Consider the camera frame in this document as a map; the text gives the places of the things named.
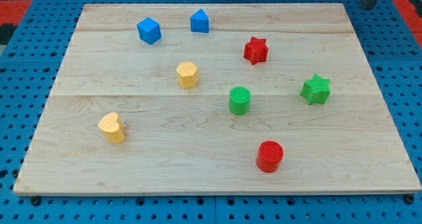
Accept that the red star block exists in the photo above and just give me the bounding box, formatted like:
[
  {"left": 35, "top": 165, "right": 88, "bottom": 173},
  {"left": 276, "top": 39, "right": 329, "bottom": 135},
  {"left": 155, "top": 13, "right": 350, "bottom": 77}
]
[{"left": 243, "top": 37, "right": 268, "bottom": 65}]

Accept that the wooden board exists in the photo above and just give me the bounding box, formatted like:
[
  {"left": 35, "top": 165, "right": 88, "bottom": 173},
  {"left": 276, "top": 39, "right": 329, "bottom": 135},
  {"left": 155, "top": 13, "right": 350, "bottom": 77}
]
[{"left": 13, "top": 3, "right": 421, "bottom": 196}]

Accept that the blue triangular prism block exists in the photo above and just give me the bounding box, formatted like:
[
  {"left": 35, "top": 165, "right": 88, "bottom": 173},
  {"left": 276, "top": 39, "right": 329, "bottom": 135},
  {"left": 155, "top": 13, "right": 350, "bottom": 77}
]
[{"left": 190, "top": 9, "right": 209, "bottom": 33}]

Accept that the green cylinder block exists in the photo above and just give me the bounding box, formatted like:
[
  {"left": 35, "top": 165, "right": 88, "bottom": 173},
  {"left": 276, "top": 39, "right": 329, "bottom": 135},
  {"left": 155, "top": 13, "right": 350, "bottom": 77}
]
[{"left": 229, "top": 86, "right": 251, "bottom": 115}]

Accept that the red cylinder block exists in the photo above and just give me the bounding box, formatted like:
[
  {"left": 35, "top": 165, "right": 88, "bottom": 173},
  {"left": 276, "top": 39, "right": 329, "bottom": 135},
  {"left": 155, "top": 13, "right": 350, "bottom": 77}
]
[{"left": 256, "top": 140, "right": 284, "bottom": 173}]

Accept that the yellow hexagon block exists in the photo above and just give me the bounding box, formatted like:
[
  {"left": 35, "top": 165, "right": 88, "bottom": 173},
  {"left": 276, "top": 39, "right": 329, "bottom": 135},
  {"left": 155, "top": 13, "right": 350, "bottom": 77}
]
[{"left": 176, "top": 62, "right": 199, "bottom": 89}]

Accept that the blue cube block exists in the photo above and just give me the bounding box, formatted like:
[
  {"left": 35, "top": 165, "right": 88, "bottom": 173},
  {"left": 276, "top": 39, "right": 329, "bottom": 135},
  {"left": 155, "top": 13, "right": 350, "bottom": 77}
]
[{"left": 136, "top": 17, "right": 162, "bottom": 45}]

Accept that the yellow heart block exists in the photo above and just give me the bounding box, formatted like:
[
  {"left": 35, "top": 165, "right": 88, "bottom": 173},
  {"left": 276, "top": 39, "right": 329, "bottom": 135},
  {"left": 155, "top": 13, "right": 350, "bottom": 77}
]
[{"left": 98, "top": 112, "right": 125, "bottom": 144}]

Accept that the green star block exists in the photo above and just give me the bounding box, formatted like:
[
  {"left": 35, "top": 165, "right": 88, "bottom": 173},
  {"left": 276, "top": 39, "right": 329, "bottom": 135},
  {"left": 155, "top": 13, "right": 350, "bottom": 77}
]
[{"left": 300, "top": 74, "right": 331, "bottom": 105}]

